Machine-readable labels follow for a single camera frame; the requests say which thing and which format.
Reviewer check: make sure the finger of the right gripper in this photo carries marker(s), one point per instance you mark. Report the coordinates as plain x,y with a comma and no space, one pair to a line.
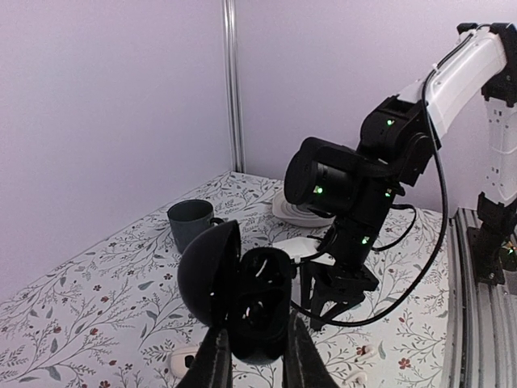
318,302
310,300

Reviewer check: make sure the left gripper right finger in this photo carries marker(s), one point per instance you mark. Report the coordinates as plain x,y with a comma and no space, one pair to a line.
302,364

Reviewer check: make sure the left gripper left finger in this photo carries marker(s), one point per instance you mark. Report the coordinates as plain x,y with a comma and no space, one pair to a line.
212,365

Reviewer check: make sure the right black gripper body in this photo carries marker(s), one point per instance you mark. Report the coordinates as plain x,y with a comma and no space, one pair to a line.
357,193

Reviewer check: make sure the black earbud charging case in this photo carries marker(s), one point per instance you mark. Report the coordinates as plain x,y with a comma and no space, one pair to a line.
246,293

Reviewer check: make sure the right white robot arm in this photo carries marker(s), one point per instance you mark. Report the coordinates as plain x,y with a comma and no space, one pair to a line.
406,130

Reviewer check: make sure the open white charging case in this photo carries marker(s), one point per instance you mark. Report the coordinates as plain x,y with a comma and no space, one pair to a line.
180,360

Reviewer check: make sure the white earbud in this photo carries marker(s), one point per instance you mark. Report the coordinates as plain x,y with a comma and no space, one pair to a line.
365,352
356,379

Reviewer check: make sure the striped ceramic saucer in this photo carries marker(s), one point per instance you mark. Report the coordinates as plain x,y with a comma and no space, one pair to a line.
295,215

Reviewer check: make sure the floral patterned table mat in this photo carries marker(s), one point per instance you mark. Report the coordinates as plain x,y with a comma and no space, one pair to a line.
112,316

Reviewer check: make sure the dark grey mug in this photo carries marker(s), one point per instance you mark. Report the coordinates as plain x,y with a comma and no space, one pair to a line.
190,218

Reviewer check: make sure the front aluminium rail base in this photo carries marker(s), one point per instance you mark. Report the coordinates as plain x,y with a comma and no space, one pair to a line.
480,349

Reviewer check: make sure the right aluminium frame post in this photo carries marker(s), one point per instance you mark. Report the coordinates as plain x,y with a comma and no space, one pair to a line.
234,104

